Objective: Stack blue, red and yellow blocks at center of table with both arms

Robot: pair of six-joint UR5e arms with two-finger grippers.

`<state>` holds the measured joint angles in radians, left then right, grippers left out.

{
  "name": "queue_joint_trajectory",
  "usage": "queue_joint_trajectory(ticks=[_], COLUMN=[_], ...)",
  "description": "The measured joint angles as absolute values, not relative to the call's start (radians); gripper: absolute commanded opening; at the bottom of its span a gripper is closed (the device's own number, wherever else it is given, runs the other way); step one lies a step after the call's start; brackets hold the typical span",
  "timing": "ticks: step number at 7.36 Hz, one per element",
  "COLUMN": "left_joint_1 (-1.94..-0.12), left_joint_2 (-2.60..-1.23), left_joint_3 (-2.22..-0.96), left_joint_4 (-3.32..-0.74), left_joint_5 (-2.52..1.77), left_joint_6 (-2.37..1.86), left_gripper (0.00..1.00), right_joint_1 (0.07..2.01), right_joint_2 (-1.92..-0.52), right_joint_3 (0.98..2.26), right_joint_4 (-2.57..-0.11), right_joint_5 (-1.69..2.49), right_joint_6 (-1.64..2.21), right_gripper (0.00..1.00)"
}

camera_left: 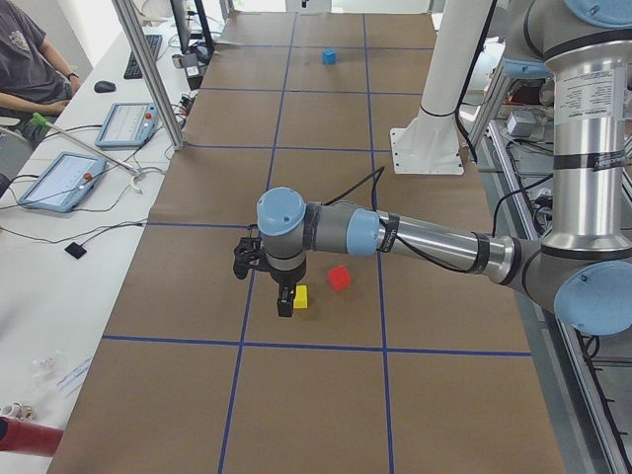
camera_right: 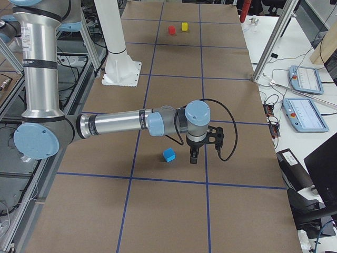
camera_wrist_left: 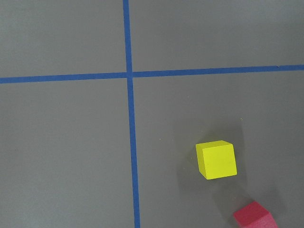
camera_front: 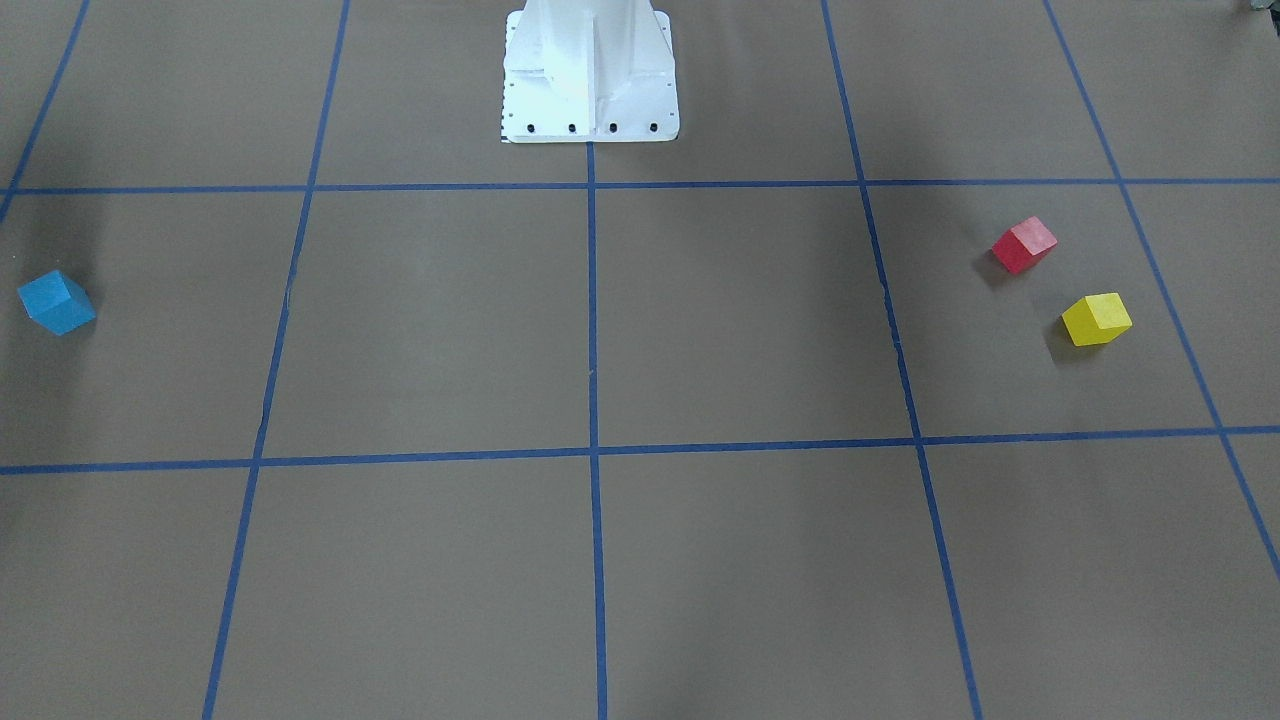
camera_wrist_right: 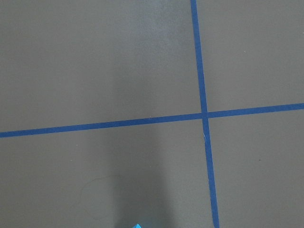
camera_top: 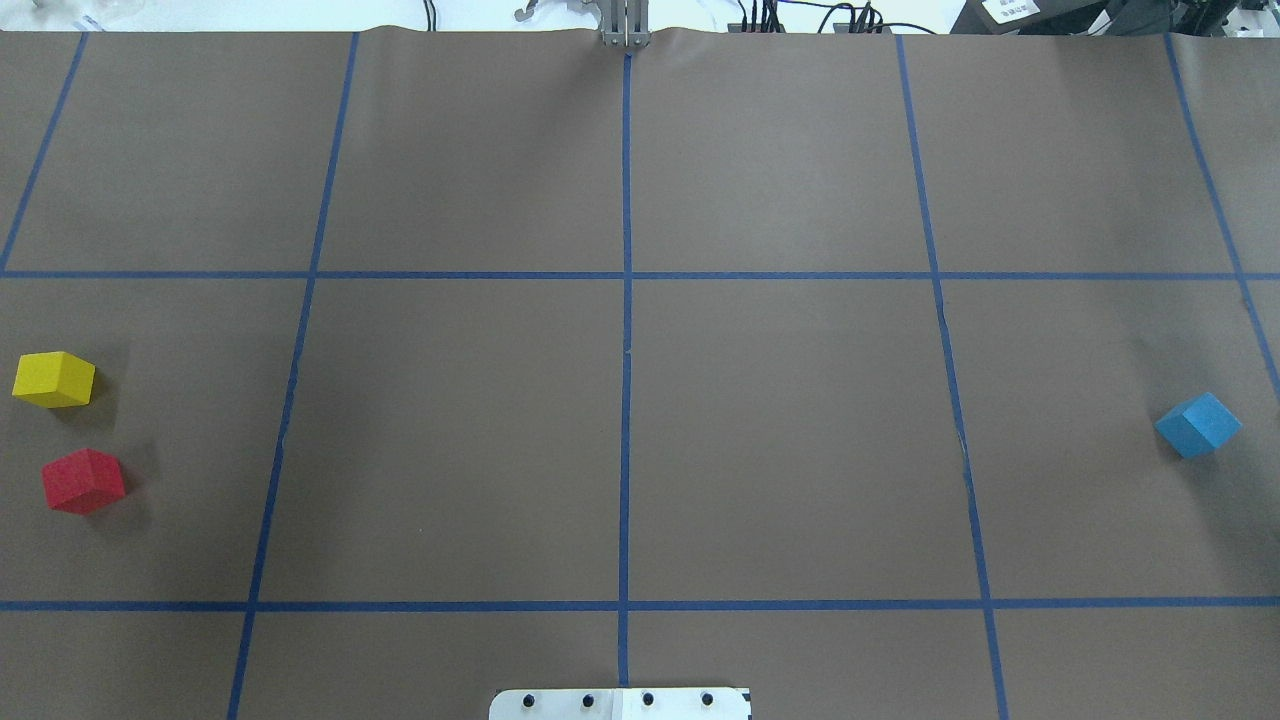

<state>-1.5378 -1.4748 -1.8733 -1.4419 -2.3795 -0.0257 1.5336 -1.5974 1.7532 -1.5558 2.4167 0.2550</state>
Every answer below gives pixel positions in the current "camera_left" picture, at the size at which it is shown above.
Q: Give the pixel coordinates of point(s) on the red block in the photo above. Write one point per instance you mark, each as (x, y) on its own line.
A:
(339, 278)

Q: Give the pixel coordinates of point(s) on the grey power adapter box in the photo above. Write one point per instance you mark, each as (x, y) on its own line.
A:
(521, 123)

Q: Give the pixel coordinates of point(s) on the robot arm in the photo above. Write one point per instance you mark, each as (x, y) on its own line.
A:
(581, 270)

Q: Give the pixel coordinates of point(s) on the brown paper table cover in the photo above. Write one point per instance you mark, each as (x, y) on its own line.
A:
(411, 369)

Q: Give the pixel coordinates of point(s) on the small black square pad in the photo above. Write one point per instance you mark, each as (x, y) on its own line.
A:
(75, 250)

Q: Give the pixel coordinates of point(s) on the green handled metal rod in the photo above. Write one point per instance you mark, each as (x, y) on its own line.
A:
(42, 121)

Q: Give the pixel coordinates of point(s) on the aluminium frame post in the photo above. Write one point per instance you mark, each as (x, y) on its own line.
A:
(139, 46)

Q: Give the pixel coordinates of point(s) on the red cylinder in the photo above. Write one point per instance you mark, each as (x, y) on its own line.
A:
(29, 438)

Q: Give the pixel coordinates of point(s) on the far blue teach pendant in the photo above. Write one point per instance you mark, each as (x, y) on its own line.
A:
(127, 125)

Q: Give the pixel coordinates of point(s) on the blue block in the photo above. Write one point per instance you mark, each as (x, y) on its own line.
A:
(329, 56)

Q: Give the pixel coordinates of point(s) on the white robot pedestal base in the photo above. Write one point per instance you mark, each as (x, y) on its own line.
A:
(429, 145)

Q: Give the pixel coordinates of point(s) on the black computer mouse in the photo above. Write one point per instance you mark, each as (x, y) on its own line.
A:
(103, 86)

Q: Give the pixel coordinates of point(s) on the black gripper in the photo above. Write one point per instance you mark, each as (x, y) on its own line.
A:
(284, 277)

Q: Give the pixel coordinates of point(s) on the blue teach pendant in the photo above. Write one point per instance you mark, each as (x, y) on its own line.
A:
(64, 183)
(127, 125)

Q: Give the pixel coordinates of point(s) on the near blue teach pendant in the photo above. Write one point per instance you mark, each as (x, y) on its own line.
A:
(64, 183)

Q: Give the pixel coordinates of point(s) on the yellow block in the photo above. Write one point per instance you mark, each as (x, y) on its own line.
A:
(300, 300)

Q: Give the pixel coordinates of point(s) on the seated person grey shirt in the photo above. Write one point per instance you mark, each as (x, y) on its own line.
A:
(35, 77)

